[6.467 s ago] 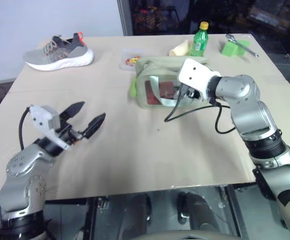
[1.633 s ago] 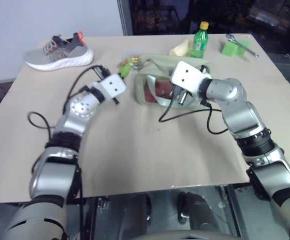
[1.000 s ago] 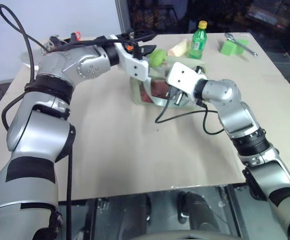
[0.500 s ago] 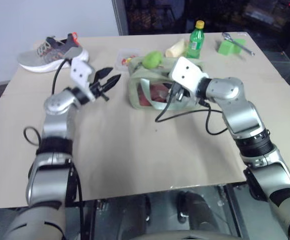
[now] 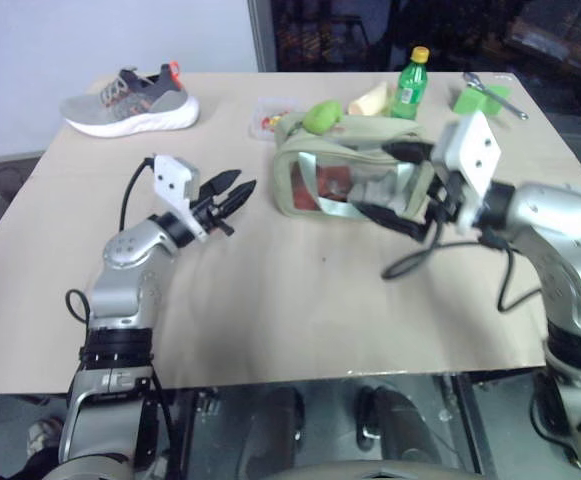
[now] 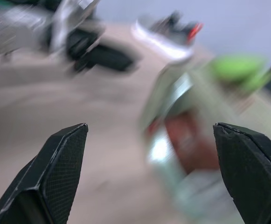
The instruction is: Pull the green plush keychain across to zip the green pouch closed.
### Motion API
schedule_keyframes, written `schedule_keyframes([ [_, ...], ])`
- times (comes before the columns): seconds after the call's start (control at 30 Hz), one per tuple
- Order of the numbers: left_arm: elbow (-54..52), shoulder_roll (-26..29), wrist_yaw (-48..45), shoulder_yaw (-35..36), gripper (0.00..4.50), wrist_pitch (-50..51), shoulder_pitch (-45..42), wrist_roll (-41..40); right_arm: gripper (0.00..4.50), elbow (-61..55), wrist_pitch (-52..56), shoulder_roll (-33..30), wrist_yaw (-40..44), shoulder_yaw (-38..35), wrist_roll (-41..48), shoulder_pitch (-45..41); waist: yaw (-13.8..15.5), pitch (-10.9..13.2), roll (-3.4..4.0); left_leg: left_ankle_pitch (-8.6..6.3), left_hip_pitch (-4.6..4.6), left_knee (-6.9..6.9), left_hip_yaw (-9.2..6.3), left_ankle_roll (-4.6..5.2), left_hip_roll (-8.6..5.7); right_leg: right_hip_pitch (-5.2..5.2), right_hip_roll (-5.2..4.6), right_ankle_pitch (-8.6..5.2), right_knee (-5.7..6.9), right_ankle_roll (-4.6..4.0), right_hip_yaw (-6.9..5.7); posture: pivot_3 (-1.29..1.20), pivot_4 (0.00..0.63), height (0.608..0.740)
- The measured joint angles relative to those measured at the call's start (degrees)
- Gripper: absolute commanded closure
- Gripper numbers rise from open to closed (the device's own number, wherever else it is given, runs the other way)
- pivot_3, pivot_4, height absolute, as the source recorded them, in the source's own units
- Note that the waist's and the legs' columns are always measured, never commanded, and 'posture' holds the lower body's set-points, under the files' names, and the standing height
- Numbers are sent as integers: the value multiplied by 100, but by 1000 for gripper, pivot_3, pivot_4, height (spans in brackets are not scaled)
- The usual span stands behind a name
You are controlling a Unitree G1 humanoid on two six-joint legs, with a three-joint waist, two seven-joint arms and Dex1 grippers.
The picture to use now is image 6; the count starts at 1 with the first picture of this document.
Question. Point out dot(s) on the black sneaker with white sole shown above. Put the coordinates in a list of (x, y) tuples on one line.
[(172, 35)]

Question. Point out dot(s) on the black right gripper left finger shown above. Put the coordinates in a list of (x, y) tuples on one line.
[(56, 168)]

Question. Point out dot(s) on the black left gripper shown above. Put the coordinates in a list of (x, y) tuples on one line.
[(79, 45)]

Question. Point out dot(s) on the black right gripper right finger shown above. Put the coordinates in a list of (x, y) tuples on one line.
[(249, 168)]

